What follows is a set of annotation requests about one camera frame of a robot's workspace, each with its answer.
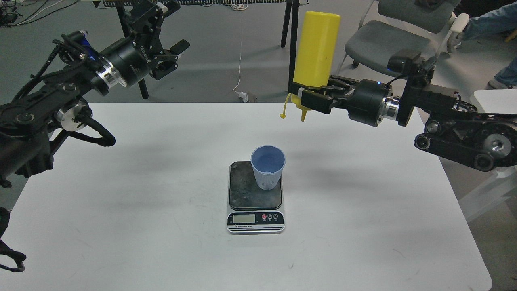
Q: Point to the yellow squeeze bottle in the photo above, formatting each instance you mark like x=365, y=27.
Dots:
x=315, y=53

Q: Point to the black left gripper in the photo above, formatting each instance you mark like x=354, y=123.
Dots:
x=130, y=59

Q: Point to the digital kitchen scale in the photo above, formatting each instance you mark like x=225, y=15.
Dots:
x=250, y=209

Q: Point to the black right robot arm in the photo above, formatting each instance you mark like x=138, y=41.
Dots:
x=454, y=130

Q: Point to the white side table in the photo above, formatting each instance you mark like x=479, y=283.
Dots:
x=496, y=101

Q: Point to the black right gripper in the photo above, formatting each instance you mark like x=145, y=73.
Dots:
x=363, y=99

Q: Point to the light blue ribbed cup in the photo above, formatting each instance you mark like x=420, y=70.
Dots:
x=267, y=163

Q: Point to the grey office chair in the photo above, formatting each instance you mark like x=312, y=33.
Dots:
x=375, y=41

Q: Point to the person's jeans leg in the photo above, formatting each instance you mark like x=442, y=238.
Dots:
x=494, y=22

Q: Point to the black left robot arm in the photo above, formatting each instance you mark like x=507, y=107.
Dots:
x=50, y=107

